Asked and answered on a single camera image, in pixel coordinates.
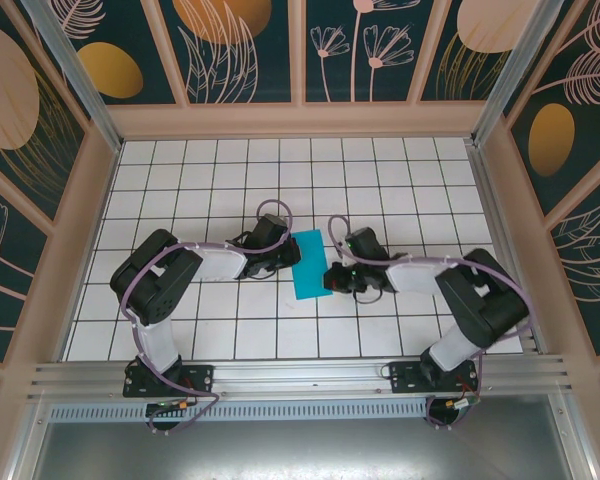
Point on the small circuit board with connector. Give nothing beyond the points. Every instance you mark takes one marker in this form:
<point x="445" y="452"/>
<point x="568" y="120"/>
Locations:
<point x="172" y="406"/>
<point x="462" y="404"/>

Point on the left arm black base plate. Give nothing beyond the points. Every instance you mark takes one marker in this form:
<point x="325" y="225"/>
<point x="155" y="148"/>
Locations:
<point x="200" y="377"/>

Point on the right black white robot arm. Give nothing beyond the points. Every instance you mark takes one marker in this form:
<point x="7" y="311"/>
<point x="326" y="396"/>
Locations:
<point x="485" y="305"/>

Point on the aluminium frame post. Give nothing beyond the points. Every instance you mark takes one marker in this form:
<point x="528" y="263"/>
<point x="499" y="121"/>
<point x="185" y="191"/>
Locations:
<point x="71" y="65"/>
<point x="518" y="65"/>

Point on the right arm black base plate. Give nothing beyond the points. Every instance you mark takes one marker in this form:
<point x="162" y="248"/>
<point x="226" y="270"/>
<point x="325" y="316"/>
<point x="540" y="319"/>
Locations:
<point x="405" y="380"/>

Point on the teal cloth square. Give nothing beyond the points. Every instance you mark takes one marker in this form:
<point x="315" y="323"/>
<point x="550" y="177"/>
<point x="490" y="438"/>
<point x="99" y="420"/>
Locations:
<point x="310" y="270"/>

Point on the aluminium side rail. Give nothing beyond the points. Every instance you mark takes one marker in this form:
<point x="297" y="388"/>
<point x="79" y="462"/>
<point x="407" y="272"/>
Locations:
<point x="500" y="235"/>

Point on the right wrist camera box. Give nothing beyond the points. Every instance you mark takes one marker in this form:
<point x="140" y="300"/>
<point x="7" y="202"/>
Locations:
<point x="347" y="256"/>

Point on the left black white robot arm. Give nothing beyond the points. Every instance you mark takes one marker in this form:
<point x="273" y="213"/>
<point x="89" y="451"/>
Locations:
<point x="155" y="280"/>

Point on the grey metal sheet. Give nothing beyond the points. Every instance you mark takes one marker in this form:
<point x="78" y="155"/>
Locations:
<point x="300" y="450"/>

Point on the long aluminium mounting rail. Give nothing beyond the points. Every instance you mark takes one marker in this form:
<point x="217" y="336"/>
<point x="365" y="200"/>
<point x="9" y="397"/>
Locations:
<point x="300" y="375"/>

